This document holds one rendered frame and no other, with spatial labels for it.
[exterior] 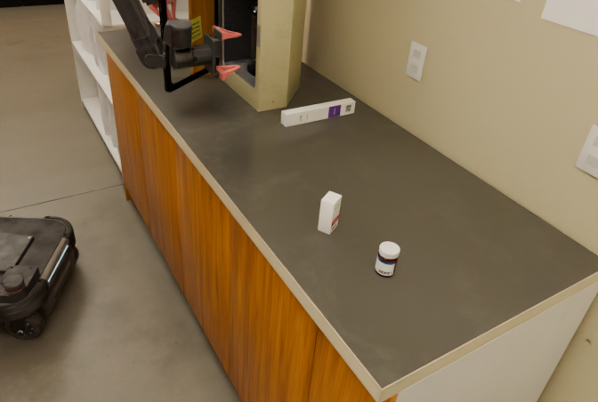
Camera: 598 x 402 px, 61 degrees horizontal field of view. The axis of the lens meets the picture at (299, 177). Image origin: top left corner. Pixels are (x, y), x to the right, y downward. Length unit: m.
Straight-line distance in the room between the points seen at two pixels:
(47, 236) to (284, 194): 1.34
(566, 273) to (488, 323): 0.28
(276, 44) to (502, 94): 0.70
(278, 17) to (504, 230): 0.91
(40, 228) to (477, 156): 1.81
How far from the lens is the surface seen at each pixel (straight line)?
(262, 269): 1.32
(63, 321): 2.38
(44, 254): 2.33
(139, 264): 2.55
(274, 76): 1.73
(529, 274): 1.28
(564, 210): 1.48
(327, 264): 1.14
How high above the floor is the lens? 1.70
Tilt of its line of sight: 33 degrees down
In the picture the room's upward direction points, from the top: 5 degrees clockwise
